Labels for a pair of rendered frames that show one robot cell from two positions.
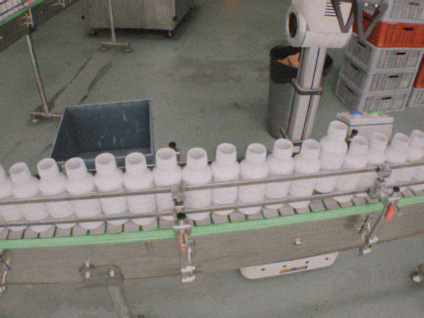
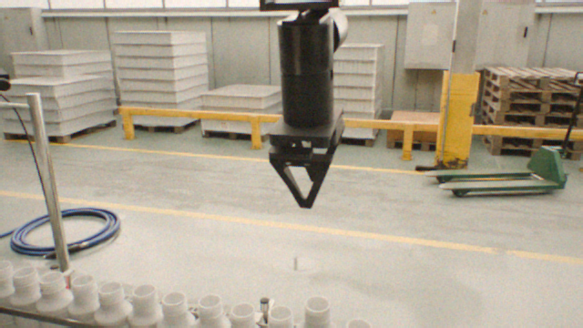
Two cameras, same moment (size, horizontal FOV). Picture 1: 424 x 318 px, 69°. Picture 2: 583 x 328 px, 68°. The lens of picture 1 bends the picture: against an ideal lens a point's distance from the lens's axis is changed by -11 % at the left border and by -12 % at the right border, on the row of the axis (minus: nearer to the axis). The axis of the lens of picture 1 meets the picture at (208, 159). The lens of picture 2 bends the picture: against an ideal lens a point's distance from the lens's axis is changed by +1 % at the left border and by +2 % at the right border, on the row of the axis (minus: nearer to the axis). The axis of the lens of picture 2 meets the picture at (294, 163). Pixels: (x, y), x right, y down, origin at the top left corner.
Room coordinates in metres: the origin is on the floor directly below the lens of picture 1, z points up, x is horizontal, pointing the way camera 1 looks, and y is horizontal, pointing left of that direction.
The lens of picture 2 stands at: (1.05, -0.08, 1.57)
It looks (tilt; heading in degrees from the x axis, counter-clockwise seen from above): 18 degrees down; 205
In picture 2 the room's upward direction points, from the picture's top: straight up
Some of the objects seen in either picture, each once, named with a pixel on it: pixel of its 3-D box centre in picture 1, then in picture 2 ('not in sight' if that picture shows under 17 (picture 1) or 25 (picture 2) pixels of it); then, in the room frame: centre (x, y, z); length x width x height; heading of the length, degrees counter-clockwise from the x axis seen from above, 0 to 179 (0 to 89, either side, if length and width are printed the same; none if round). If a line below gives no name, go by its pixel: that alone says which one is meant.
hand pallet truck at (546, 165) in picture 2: not in sight; (507, 132); (-3.62, 0.11, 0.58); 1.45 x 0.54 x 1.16; 120
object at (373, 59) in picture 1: (385, 49); not in sight; (2.75, -1.53, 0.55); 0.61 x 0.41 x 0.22; 107
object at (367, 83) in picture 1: (378, 71); not in sight; (2.75, -1.53, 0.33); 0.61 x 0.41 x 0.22; 106
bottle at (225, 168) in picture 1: (224, 179); not in sight; (0.52, -0.03, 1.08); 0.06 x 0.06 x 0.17
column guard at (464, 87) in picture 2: not in sight; (455, 121); (-4.08, -0.42, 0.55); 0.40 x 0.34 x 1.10; 100
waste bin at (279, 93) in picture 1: (294, 95); not in sight; (2.22, -0.63, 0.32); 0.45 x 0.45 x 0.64
